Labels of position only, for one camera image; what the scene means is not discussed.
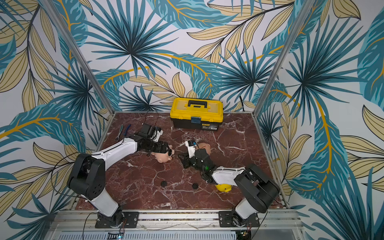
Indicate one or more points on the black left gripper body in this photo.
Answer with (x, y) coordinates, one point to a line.
(154, 146)

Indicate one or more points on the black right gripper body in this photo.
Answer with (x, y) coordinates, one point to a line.
(192, 159)

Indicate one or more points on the light pink piggy bank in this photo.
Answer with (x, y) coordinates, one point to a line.
(163, 158)

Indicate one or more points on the dark pink piggy bank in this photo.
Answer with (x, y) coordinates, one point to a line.
(204, 146)

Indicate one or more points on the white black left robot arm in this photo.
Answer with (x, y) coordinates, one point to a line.
(88, 175)

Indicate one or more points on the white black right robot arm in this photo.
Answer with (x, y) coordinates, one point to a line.
(258, 189)

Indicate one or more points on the yellow piggy bank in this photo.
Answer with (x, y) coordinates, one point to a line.
(225, 188)

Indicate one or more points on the yellow black plastic toolbox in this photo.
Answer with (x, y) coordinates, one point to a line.
(197, 114)

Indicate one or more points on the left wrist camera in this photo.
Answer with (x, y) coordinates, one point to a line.
(150, 132)

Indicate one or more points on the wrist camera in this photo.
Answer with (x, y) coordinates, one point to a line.
(192, 147)
(150, 132)

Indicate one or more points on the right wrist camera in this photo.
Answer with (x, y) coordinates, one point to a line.
(192, 147)

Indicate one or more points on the green handled wrench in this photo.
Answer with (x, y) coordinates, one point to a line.
(117, 138)

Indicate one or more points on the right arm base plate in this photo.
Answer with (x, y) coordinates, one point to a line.
(228, 219)

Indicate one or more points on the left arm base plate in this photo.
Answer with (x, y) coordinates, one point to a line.
(119, 220)

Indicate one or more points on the aluminium front rail frame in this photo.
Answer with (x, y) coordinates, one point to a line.
(276, 224)

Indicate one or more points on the left aluminium corner post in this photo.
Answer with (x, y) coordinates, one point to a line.
(58, 21)

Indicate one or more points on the aluminium corner post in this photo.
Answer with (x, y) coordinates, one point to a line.
(58, 21)
(302, 15)

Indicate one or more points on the right aluminium corner post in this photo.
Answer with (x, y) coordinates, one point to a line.
(302, 15)

